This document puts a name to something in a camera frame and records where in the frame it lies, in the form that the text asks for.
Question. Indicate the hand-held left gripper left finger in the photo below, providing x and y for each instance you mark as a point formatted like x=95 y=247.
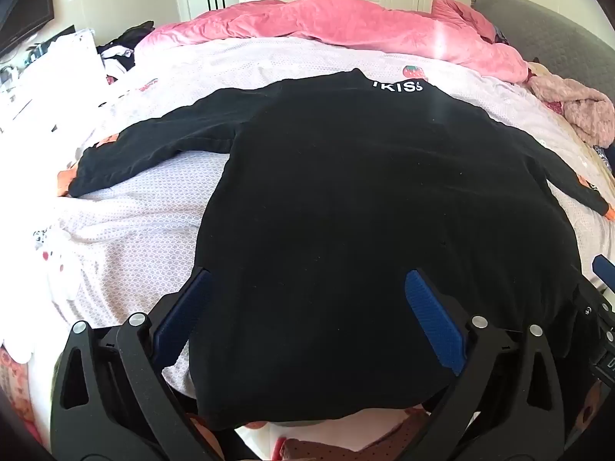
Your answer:
x=185 y=317

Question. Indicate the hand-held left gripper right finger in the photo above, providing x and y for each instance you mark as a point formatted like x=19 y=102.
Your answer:
x=432 y=317

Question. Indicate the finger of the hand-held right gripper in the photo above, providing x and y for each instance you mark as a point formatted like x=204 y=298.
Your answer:
x=603 y=270

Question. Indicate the black long-sleeve shirt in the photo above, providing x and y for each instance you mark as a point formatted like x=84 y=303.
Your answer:
x=360 y=201

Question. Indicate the dark patterned clothes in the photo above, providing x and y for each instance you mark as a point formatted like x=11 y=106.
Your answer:
x=606 y=158

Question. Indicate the black and white clothes pile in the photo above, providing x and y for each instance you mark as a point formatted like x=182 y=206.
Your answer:
x=122 y=43

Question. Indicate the light purple strawberry blanket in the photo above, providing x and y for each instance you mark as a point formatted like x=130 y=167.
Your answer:
x=134 y=230

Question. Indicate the person's dotted red pants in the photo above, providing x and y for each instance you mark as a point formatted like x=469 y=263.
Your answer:
x=355 y=442

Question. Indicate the pink fluffy garment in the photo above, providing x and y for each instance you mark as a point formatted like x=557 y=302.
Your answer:
x=581 y=101

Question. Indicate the red floral bed sheet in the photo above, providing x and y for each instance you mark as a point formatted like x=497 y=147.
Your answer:
x=17 y=394

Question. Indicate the grey quilted headboard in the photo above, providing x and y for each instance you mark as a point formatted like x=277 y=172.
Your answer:
x=552 y=43

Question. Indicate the pink quilt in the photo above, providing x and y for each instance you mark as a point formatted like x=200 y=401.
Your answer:
x=336 y=21

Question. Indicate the black television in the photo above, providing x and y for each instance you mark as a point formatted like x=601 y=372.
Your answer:
x=29 y=14

